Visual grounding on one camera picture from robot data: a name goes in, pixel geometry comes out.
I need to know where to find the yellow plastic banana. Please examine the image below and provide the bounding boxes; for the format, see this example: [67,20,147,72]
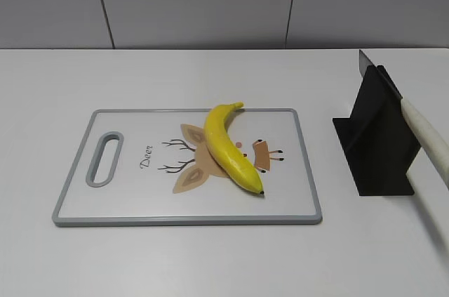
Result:
[203,102,264,195]

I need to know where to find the white grey-rimmed cutting board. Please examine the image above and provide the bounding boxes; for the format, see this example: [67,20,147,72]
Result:
[52,108,322,227]

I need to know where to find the black knife stand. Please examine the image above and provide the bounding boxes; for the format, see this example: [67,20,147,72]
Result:
[333,65,421,196]

